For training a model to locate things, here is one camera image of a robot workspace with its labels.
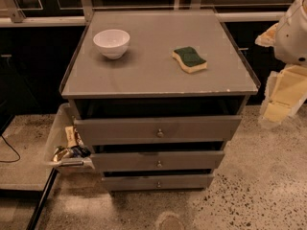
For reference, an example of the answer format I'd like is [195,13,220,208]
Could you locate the white ceramic bowl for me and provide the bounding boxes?
[93,29,130,59]

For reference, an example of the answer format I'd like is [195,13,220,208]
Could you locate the black floor bar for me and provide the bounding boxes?
[26,169,58,230]

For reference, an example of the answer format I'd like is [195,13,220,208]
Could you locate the grey drawer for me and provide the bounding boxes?
[75,115,242,146]
[102,173,214,191]
[91,150,224,172]

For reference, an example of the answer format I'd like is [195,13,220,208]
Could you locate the grey drawer cabinet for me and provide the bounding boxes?
[60,10,259,178]

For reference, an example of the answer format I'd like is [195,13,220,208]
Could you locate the black cable on floor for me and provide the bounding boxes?
[0,134,21,164]

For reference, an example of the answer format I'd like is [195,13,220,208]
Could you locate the metal railing frame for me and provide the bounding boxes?
[0,0,295,24]

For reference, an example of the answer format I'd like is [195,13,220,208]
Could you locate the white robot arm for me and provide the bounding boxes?
[255,0,307,128]

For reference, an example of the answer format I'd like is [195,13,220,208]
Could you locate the green and yellow sponge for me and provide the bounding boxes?
[172,46,207,74]

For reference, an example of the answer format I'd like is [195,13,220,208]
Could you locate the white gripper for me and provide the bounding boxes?
[255,23,307,128]

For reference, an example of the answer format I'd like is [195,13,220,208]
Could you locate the grey middle drawer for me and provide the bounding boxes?
[91,150,224,172]

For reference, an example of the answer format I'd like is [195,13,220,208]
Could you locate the grey top drawer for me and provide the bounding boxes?
[75,115,242,146]

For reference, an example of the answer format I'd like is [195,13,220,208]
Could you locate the grey bottom drawer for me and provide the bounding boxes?
[102,173,214,191]

